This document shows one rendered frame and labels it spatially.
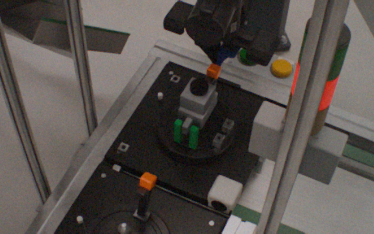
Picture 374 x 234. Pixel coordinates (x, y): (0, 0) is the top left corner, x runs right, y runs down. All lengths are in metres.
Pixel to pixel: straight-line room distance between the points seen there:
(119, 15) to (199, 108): 0.52
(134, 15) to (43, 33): 0.52
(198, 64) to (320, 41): 0.62
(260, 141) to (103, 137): 0.39
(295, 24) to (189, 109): 0.53
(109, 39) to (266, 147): 0.43
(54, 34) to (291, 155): 0.43
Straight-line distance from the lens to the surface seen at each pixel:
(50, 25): 0.95
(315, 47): 0.58
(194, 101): 0.96
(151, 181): 0.89
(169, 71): 1.16
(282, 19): 1.31
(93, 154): 1.07
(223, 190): 0.98
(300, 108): 0.66
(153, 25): 1.40
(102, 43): 1.09
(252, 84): 1.16
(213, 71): 1.02
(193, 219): 0.98
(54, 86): 1.30
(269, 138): 0.77
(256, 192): 1.07
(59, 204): 1.02
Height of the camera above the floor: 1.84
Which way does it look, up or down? 53 degrees down
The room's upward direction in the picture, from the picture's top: 2 degrees clockwise
